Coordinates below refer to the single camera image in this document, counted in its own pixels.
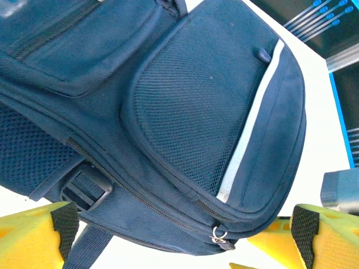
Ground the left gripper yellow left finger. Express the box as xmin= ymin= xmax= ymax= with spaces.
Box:
xmin=0 ymin=200 xmax=80 ymax=269

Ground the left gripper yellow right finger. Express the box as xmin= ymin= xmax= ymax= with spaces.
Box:
xmin=289 ymin=203 xmax=359 ymax=269

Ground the navy blue backpack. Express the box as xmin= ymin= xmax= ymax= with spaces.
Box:
xmin=0 ymin=0 xmax=307 ymax=269

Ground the grey metal block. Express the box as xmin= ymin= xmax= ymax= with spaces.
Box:
xmin=320 ymin=170 xmax=359 ymax=217

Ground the left blue table trim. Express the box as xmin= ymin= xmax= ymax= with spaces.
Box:
xmin=327 ymin=69 xmax=359 ymax=169

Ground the left aluminium frame post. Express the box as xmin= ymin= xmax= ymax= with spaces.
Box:
xmin=324 ymin=41 xmax=359 ymax=73

